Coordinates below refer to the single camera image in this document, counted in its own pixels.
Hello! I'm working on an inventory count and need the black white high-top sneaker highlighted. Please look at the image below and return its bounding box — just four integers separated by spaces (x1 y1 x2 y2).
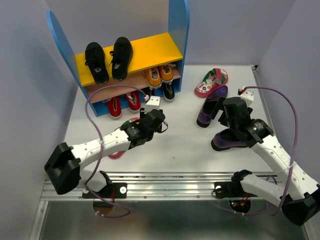
142 87 154 97

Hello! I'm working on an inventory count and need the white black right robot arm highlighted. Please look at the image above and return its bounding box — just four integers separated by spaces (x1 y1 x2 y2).
211 97 320 226

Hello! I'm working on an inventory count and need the red sneaker right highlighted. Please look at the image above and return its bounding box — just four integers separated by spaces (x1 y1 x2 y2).
125 90 141 113

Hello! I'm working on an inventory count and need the pink patterned sandal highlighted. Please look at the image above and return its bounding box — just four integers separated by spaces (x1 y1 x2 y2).
108 117 140 160
194 68 229 98

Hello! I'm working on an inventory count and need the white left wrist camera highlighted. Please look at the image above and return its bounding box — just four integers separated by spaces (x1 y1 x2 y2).
144 96 161 113

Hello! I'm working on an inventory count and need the yellow sneaker right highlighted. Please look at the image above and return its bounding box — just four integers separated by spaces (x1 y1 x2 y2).
158 63 175 84

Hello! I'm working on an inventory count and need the yellow sneaker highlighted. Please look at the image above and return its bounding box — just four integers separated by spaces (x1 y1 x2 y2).
158 63 175 84
143 67 162 90

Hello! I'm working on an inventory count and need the red sneaker left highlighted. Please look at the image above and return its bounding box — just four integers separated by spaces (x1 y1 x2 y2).
102 96 122 120

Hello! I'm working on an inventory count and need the purple shoe upper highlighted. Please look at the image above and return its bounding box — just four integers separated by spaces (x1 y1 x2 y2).
196 85 229 128

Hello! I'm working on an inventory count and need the purple shoe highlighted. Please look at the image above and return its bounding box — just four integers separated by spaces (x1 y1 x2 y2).
196 85 229 128
211 128 248 152

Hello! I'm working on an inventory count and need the yellow sneaker left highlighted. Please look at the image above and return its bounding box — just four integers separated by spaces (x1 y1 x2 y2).
143 67 162 90

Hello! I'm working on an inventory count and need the red sneaker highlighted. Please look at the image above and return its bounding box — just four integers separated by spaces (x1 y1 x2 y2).
102 96 122 120
125 90 141 113

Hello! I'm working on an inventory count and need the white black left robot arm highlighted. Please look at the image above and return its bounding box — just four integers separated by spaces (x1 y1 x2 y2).
44 109 166 197

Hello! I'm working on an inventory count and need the purple shoe lower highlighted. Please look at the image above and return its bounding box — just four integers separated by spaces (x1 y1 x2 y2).
211 128 248 152

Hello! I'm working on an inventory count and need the aluminium mounting rail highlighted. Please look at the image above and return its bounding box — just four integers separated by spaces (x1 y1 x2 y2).
39 171 286 202

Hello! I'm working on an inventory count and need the black sneaker on top shelf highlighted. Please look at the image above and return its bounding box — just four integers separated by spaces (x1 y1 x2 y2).
110 36 133 82

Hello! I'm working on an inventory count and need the black sneaker far left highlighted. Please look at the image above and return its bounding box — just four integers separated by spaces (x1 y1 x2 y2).
84 42 110 85

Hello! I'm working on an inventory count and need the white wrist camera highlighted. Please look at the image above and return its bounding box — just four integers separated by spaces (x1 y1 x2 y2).
144 96 161 113
237 89 254 106

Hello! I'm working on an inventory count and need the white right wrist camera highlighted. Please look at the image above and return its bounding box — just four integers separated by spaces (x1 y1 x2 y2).
237 89 254 106

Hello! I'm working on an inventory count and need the blue yellow shoe shelf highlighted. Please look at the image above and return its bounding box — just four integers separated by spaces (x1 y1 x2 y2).
46 0 190 117

